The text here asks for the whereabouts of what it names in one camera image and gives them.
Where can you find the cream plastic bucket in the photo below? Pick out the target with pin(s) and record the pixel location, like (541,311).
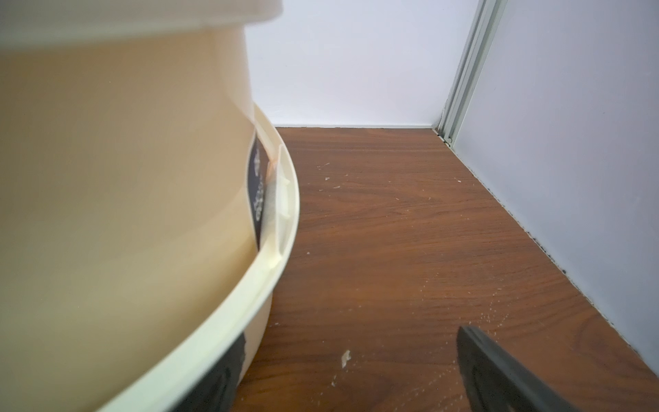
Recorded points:
(137,200)

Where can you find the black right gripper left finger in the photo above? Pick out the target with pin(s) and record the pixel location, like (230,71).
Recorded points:
(216,391)

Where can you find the aluminium right corner post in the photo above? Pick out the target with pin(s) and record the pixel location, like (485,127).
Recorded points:
(479,40)

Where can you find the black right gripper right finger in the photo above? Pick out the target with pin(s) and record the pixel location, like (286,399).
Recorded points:
(496,381)

